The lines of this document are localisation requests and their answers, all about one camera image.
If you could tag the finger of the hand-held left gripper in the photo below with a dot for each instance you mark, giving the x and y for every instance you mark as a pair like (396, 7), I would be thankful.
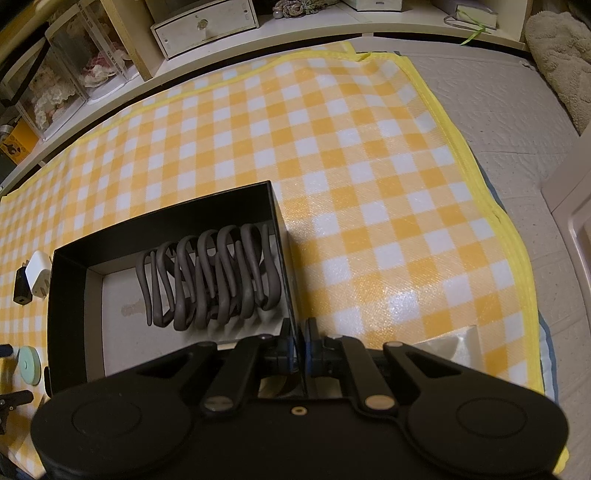
(4, 350)
(16, 399)

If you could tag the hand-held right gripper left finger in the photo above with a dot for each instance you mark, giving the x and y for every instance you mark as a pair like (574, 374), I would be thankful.
(290, 355)

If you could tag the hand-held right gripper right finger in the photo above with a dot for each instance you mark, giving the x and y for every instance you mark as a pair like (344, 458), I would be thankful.
(313, 355)

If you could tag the mint green tape measure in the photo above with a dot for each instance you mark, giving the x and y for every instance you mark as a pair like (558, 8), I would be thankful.
(28, 365)

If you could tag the black charger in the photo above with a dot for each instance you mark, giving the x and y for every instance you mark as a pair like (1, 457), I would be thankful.
(21, 288)

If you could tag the white charger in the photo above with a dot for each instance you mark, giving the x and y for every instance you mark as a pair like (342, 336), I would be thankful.
(39, 274)

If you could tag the black box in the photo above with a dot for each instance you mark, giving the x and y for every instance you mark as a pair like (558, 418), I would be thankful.
(74, 295)

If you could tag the grey wavy rack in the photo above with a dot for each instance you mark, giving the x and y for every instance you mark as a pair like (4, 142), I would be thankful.
(207, 277)

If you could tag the yellow checkered mat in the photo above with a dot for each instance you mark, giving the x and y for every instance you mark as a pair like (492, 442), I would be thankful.
(369, 184)

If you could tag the yellow box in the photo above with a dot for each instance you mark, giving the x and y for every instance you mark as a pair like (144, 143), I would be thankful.
(18, 143)

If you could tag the doll case white dress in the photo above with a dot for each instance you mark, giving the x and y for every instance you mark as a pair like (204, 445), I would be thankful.
(46, 101)

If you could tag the grey quilted mattress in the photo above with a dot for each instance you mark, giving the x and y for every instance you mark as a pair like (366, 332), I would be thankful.
(498, 138)

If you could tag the white door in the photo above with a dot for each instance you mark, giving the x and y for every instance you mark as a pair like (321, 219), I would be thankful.
(570, 207)

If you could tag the doll case red dress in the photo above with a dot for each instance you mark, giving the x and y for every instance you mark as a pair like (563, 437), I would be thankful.
(99, 64)

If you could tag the wooden headboard shelf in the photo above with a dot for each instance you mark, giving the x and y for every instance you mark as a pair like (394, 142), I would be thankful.
(314, 27)

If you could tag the white drawer box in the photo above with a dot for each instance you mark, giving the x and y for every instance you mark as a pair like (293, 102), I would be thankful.
(203, 30)

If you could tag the green ribbon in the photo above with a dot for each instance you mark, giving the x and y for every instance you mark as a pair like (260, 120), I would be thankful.
(473, 36)

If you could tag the thin notebook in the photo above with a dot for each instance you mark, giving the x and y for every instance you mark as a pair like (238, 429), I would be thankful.
(473, 16)

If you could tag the beige plush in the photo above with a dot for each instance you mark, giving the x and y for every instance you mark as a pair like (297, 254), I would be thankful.
(563, 60)

